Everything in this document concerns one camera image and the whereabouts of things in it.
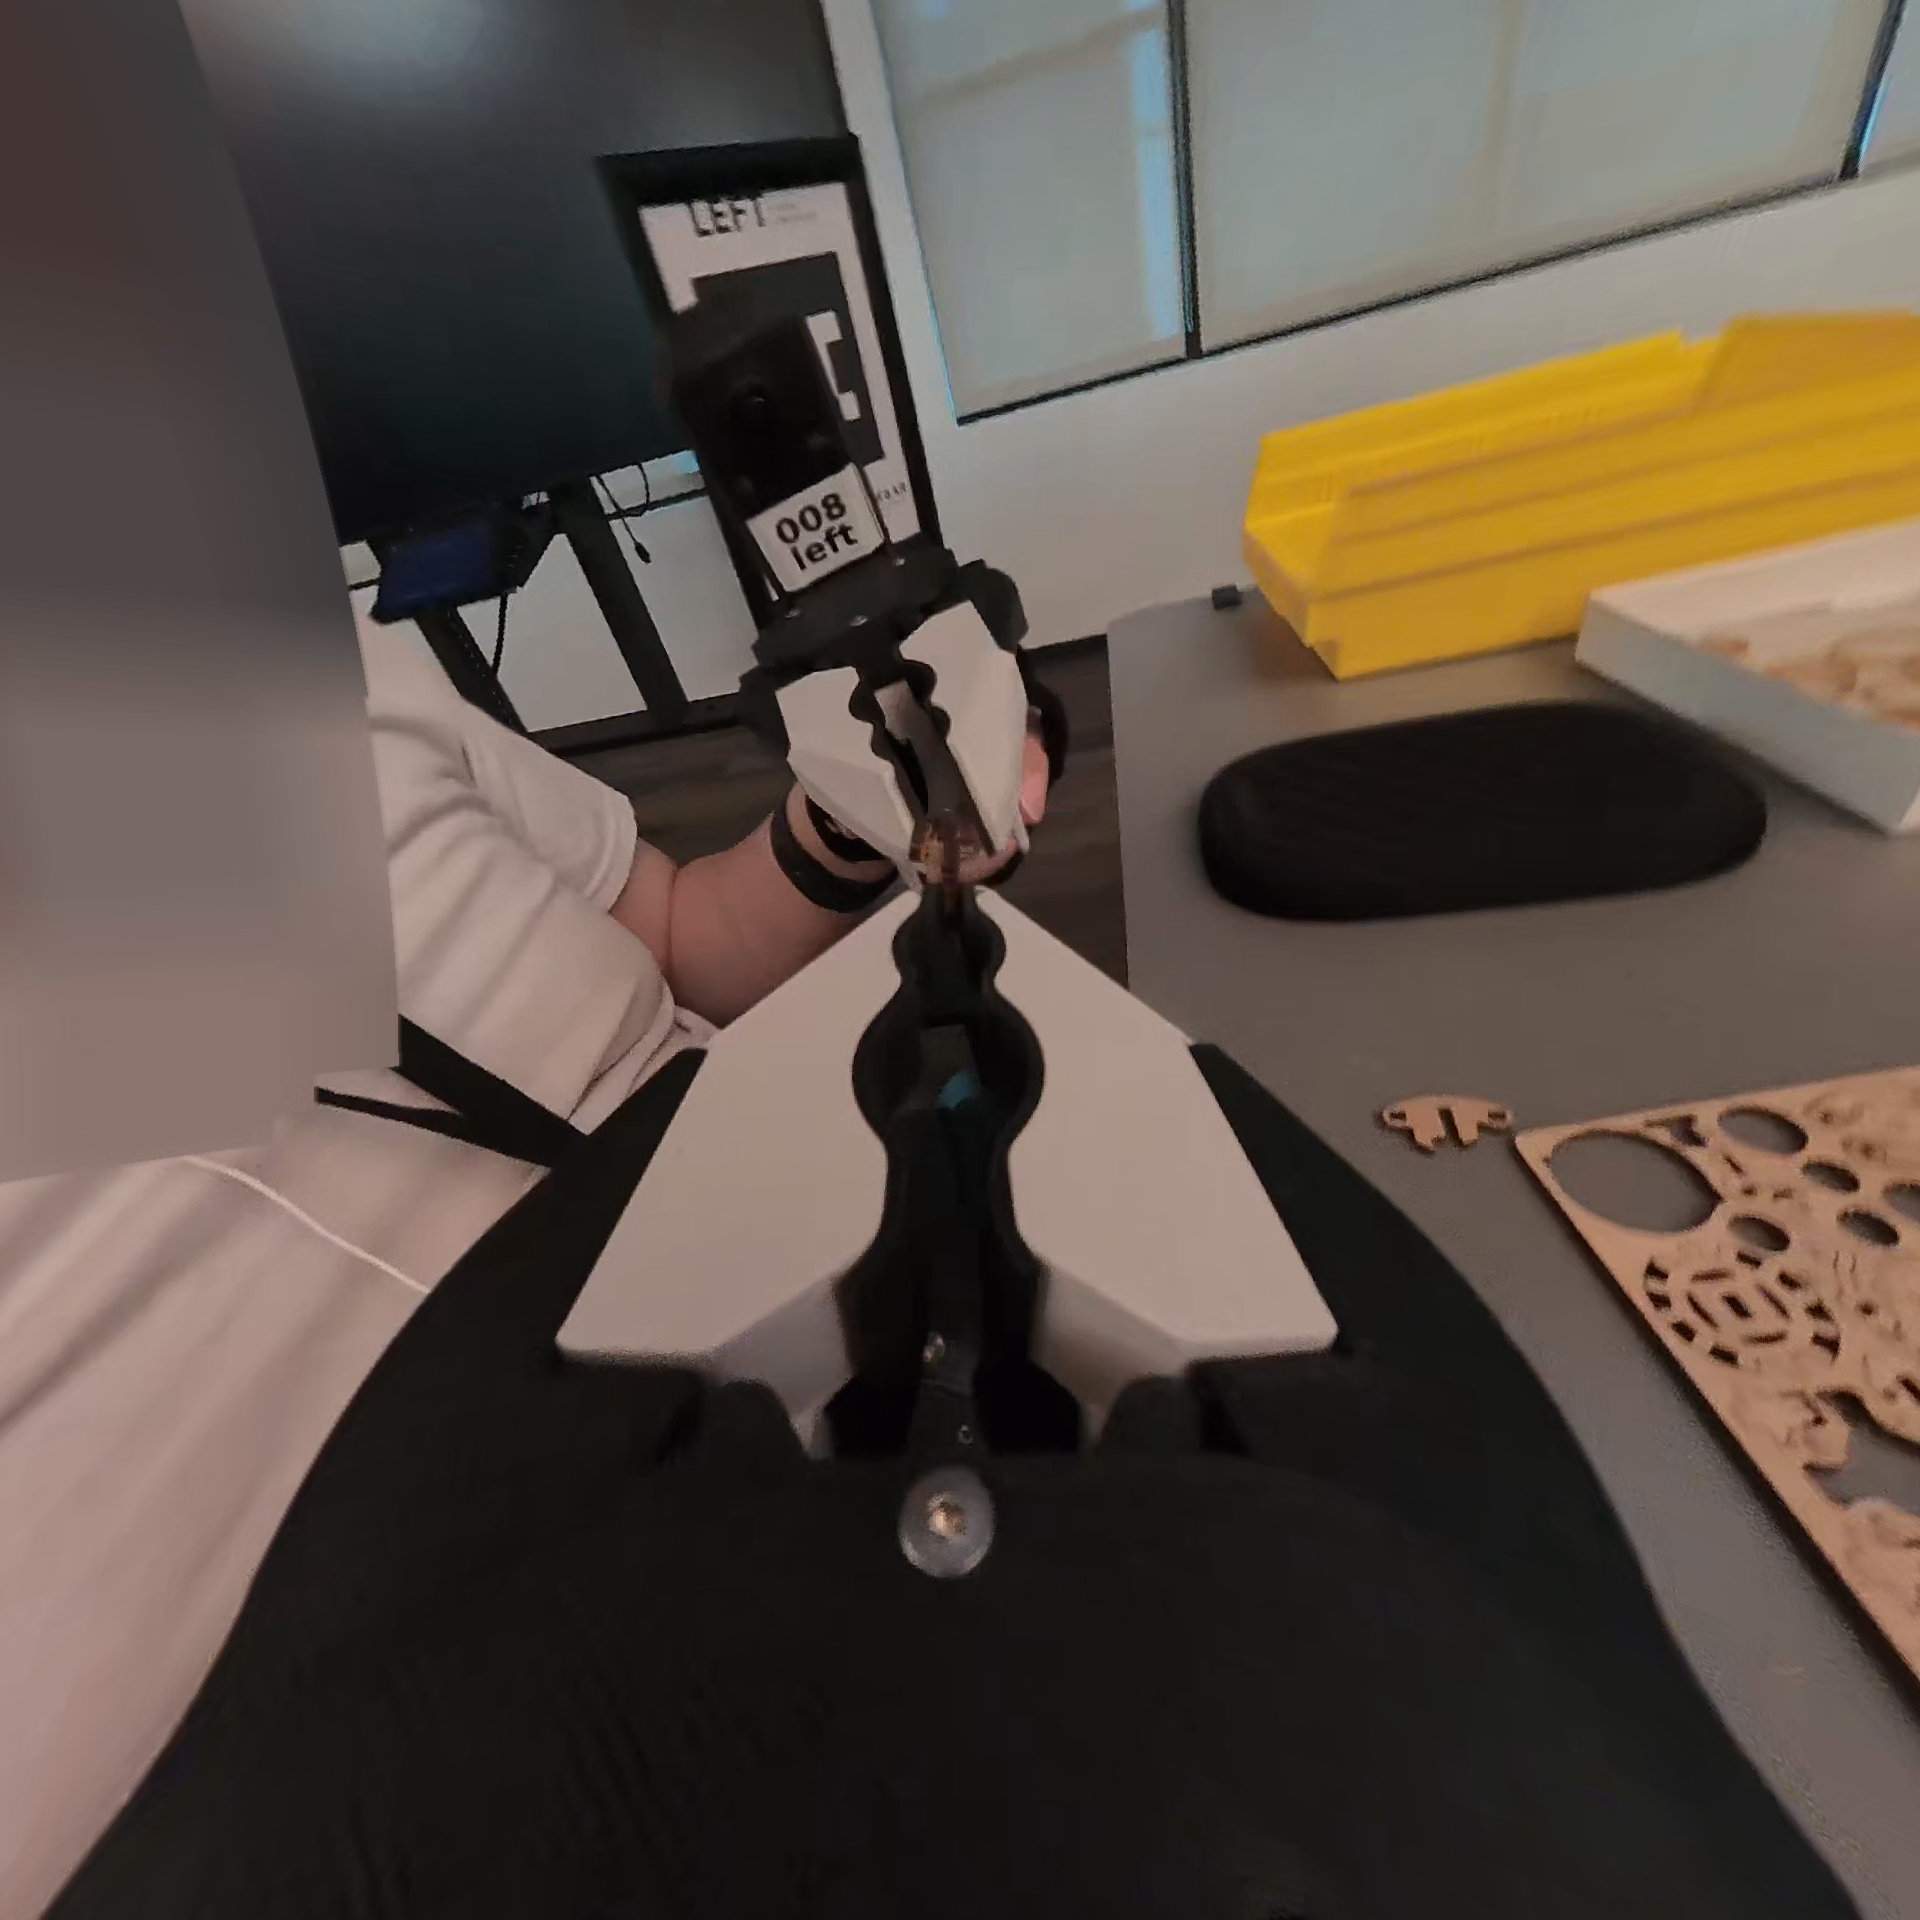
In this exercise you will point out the black monitor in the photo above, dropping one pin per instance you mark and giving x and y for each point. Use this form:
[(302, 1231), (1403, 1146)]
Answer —
[(498, 224)]

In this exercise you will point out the white cardboard tray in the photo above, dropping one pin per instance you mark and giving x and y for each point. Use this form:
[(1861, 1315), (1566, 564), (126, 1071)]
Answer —
[(1694, 682)]

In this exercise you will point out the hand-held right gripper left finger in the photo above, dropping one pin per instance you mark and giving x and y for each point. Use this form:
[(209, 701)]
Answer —
[(720, 1201)]

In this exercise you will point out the person's left hand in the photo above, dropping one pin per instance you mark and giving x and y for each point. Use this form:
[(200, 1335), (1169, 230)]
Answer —
[(1032, 787)]

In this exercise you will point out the stack of yellow plastic bins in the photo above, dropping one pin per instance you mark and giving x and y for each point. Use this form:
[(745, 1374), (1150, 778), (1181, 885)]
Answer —
[(1427, 512)]

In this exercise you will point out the wooden parts sheet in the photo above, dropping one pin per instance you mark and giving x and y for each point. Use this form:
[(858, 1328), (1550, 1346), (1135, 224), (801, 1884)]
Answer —
[(1800, 1396)]

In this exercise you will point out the black mesh wrist rest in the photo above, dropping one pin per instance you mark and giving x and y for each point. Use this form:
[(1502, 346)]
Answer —
[(1469, 810)]

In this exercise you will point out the frosted glass window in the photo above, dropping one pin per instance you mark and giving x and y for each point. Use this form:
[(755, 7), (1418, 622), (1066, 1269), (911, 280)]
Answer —
[(1346, 148)]

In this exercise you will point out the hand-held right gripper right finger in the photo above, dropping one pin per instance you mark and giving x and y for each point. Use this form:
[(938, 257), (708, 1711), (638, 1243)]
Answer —
[(1170, 1201)]

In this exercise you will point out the small notched wooden part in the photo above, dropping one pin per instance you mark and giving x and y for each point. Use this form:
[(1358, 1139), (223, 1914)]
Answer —
[(1440, 1117)]

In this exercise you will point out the small wooden model assembly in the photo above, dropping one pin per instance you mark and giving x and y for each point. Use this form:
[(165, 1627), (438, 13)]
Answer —
[(947, 854)]

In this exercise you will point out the blue box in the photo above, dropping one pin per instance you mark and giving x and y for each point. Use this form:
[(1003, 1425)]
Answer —
[(439, 573)]

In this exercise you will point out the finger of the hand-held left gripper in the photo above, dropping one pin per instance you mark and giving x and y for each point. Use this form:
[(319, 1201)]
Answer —
[(833, 753), (984, 717)]

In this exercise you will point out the pile of tan rubber bands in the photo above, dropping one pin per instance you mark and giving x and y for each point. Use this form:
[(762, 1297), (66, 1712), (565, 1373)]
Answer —
[(1845, 675)]

